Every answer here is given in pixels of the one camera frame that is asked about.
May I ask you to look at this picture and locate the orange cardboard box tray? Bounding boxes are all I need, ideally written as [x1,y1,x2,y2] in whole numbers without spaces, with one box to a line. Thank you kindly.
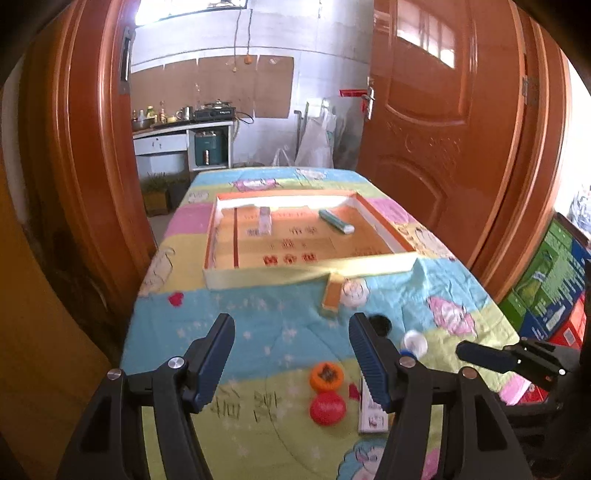
[202,190,418,290]

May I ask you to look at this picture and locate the white pink small box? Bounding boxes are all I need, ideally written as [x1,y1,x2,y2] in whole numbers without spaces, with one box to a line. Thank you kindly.
[358,378,390,434]

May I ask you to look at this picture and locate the black gas stove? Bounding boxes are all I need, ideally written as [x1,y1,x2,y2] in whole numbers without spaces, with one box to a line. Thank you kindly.
[191,100,235,123]

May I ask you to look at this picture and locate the colourful cartoon tablecloth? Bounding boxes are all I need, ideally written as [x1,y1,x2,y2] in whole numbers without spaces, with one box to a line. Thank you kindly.
[121,168,518,479]

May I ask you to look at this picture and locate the blue bottle cap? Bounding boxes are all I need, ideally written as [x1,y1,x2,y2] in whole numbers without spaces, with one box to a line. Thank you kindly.
[400,350,418,360]

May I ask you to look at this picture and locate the white bottle cap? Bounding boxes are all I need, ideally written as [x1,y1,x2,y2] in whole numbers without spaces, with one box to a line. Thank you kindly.
[401,330,429,360]

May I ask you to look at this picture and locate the teal air fryer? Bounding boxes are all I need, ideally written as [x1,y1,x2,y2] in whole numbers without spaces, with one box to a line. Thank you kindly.
[193,130,228,167]

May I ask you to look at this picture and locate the brown wooden door frame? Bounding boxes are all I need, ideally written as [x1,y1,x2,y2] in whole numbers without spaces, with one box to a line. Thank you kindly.
[20,0,158,324]

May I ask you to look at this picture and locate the orange bottle cap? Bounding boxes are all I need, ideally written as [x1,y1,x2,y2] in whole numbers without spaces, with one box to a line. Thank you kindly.
[308,361,345,393]

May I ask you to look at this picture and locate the green printed carton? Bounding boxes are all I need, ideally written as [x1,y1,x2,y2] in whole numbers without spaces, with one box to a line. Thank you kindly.
[499,213,590,340]

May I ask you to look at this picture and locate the white kitchen counter cabinet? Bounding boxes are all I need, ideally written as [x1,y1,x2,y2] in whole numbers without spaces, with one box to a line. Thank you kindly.
[133,121,235,180]

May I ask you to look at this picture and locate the black bottle cap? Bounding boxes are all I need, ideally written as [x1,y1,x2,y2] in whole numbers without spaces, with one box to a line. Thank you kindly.
[369,314,392,337]

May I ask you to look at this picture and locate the crate of green plants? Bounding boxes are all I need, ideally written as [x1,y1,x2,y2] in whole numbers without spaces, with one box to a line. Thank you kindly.
[140,174,190,217]

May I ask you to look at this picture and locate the red bottle cap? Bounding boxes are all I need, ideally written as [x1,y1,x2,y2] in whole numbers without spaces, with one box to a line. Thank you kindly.
[310,391,346,426]

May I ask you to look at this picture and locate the torn orange box flap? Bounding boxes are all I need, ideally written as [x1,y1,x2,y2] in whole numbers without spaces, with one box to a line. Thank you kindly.
[322,273,345,314]

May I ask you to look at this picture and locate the teal lighter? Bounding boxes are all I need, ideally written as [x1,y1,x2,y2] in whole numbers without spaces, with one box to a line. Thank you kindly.
[318,209,355,235]

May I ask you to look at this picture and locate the white plastic sack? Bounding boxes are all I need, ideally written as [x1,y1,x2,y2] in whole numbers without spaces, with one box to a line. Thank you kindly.
[294,109,338,169]

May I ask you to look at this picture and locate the brown wooden door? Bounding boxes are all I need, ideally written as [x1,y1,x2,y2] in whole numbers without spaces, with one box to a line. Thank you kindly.
[358,1,525,265]

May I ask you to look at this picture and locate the clear plastic rectangular block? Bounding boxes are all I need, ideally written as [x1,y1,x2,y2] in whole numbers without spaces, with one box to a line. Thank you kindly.
[257,207,273,236]

